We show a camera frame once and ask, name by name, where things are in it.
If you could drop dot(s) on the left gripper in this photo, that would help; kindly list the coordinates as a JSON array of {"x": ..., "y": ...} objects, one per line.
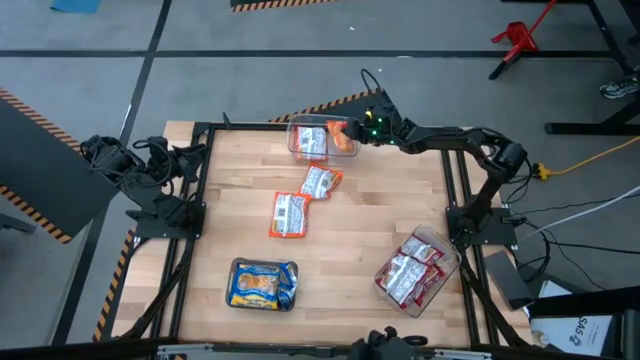
[{"x": 182, "y": 164}]

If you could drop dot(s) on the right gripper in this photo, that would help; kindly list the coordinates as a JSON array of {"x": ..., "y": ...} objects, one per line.
[{"x": 381, "y": 127}]

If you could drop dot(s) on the orange chicken ramen pack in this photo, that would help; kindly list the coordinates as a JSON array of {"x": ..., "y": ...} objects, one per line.
[
  {"x": 311, "y": 142},
  {"x": 319, "y": 181},
  {"x": 289, "y": 215},
  {"x": 337, "y": 137}
]

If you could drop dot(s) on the blue ramen pack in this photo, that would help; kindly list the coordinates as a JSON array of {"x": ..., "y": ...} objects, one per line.
[
  {"x": 288, "y": 285},
  {"x": 255, "y": 286}
]

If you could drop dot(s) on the smoky dark plastic bin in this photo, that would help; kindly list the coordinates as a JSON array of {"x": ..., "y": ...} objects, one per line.
[{"x": 229, "y": 300}]

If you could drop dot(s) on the clear rounded plastic bin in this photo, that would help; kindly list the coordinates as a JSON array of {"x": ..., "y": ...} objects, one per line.
[{"x": 445, "y": 250}]

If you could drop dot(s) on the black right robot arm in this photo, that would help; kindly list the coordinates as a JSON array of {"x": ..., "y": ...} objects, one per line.
[{"x": 450, "y": 137}]

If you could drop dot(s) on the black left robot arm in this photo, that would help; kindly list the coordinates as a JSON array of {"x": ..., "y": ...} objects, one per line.
[{"x": 145, "y": 185}]

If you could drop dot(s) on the black hazard-striped floor mat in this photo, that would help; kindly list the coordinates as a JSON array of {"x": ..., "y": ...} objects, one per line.
[
  {"x": 260, "y": 4},
  {"x": 345, "y": 107},
  {"x": 40, "y": 165}
]

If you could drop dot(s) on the clear rectangular plastic bin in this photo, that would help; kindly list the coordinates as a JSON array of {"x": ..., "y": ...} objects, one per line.
[{"x": 291, "y": 150}]

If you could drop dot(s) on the red metal floor stand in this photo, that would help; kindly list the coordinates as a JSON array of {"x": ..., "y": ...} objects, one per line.
[{"x": 517, "y": 36}]

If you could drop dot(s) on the blue floor mat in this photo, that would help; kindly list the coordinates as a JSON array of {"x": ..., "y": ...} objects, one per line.
[{"x": 75, "y": 5}]

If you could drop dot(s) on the dark grey flat box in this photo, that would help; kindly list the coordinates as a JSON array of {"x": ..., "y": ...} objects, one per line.
[{"x": 507, "y": 280}]

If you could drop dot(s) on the black neighbouring table legs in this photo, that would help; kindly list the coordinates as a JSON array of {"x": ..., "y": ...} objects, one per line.
[{"x": 575, "y": 128}]

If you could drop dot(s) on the person's shoe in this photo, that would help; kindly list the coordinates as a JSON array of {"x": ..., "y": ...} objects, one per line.
[{"x": 617, "y": 89}]

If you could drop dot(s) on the white printed box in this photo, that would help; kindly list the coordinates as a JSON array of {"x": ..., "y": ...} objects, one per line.
[{"x": 570, "y": 332}]

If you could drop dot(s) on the black aluminium table frame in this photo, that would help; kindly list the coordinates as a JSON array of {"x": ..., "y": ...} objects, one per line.
[{"x": 250, "y": 127}]

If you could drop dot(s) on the black table-level camera mount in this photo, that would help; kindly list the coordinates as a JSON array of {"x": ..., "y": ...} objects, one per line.
[{"x": 382, "y": 345}]

